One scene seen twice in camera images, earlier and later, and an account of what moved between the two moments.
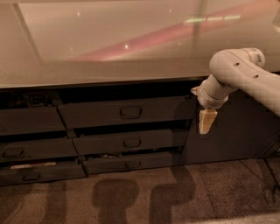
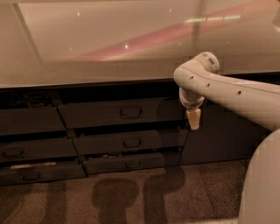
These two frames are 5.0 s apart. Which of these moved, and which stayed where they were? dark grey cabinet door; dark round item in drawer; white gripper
Moved: white gripper
Stayed: dark round item in drawer; dark grey cabinet door
